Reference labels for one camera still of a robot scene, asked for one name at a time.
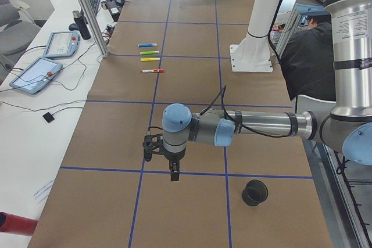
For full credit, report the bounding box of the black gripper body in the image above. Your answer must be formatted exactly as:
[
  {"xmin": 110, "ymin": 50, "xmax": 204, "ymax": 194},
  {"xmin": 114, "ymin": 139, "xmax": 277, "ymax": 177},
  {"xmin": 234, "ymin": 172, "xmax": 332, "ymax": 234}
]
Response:
[{"xmin": 168, "ymin": 154, "xmax": 182, "ymax": 170}]

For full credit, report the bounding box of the red white marker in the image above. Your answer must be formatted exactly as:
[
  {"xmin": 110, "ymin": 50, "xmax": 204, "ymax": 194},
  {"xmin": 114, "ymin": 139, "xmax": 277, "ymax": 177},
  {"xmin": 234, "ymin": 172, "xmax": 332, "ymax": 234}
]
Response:
[{"xmin": 141, "ymin": 69, "xmax": 164, "ymax": 73}]

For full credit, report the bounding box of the blue highlighter pen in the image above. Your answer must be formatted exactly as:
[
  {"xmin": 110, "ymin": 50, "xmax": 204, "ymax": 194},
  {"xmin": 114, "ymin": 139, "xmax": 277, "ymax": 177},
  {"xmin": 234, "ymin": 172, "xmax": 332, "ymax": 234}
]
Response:
[{"xmin": 137, "ymin": 43, "xmax": 157, "ymax": 48}]

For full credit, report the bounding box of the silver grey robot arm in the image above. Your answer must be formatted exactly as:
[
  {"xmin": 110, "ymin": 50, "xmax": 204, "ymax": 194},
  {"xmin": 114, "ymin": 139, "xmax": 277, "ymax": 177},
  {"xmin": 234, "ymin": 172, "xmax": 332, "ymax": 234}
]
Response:
[{"xmin": 160, "ymin": 0, "xmax": 371, "ymax": 181}]

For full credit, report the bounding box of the near black mesh pen cup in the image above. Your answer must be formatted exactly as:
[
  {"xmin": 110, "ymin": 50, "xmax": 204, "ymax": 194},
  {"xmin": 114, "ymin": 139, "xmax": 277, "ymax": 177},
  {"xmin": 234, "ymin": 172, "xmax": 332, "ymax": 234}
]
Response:
[{"xmin": 242, "ymin": 179, "xmax": 269, "ymax": 206}]

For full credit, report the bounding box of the yellow highlighter pen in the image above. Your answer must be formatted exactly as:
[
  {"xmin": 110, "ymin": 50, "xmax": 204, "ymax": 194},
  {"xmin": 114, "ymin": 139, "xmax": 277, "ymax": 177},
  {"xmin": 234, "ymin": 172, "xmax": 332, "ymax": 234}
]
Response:
[{"xmin": 140, "ymin": 57, "xmax": 161, "ymax": 62}]

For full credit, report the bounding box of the green highlighter pen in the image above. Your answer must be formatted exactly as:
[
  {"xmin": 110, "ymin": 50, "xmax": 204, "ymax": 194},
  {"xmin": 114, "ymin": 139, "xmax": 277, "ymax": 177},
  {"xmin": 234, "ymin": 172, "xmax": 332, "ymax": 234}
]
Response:
[{"xmin": 140, "ymin": 51, "xmax": 160, "ymax": 56}]

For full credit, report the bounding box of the small black square sensor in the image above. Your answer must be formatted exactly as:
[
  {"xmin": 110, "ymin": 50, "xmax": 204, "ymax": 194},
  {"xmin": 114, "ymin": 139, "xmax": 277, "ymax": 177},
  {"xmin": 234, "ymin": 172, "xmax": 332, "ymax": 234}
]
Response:
[{"xmin": 42, "ymin": 112, "xmax": 55, "ymax": 123}]

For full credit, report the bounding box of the black water bottle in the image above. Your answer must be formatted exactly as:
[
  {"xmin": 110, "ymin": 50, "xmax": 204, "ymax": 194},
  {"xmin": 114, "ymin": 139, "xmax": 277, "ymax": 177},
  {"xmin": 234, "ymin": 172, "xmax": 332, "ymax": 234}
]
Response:
[{"xmin": 73, "ymin": 10, "xmax": 91, "ymax": 40}]

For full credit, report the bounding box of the upper blue teach pendant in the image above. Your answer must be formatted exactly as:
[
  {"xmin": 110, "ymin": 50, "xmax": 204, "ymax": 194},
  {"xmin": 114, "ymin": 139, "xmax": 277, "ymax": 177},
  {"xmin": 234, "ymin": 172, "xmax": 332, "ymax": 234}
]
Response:
[{"xmin": 43, "ymin": 31, "xmax": 80, "ymax": 59}]

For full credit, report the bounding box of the blue teach pendant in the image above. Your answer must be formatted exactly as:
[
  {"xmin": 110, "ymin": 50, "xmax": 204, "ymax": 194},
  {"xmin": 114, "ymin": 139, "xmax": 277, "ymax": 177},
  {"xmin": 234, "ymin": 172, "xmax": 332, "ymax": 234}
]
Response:
[
  {"xmin": 9, "ymin": 57, "xmax": 63, "ymax": 95},
  {"xmin": 43, "ymin": 31, "xmax": 80, "ymax": 59}
]

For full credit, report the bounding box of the lower blue teach pendant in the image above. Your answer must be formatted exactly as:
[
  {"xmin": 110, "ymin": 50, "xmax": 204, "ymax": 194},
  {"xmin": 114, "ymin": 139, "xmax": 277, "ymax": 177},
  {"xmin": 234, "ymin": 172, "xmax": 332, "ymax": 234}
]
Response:
[{"xmin": 9, "ymin": 57, "xmax": 63, "ymax": 95}]

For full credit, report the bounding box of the person in black jacket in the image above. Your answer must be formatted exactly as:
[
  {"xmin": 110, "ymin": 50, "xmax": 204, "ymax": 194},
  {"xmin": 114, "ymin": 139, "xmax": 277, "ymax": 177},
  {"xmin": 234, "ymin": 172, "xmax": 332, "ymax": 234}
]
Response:
[{"xmin": 280, "ymin": 15, "xmax": 336, "ymax": 101}]

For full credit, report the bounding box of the red cylinder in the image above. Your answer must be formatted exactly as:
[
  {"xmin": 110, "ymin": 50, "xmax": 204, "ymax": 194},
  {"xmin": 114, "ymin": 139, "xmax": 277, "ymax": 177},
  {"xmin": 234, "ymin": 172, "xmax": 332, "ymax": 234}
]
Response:
[{"xmin": 1, "ymin": 212, "xmax": 38, "ymax": 236}]

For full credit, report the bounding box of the black keyboard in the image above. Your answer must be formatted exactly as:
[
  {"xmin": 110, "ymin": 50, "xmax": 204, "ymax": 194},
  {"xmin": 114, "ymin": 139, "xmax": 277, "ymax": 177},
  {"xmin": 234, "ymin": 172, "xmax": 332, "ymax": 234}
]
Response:
[{"xmin": 89, "ymin": 0, "xmax": 101, "ymax": 16}]

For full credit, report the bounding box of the grey office chair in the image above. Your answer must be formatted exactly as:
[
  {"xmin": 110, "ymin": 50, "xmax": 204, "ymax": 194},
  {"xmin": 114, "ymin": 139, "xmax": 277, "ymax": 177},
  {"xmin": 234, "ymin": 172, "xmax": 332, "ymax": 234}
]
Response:
[{"xmin": 1, "ymin": 0, "xmax": 41, "ymax": 61}]

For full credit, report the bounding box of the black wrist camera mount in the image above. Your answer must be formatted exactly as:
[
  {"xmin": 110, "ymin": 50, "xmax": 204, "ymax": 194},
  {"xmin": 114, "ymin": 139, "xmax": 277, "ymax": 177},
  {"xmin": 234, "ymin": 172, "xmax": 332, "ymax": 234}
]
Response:
[{"xmin": 142, "ymin": 131, "xmax": 164, "ymax": 162}]

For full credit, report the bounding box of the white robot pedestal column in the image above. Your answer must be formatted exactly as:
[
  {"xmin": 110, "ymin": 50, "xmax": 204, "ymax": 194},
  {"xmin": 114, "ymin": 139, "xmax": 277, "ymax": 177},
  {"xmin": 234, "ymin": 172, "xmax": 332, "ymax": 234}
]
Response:
[{"xmin": 230, "ymin": 0, "xmax": 280, "ymax": 73}]

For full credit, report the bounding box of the aluminium frame post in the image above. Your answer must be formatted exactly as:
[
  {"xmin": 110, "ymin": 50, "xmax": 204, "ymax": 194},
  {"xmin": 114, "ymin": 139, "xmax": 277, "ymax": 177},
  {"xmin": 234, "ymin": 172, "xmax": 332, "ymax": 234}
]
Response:
[{"xmin": 78, "ymin": 0, "xmax": 109, "ymax": 58}]

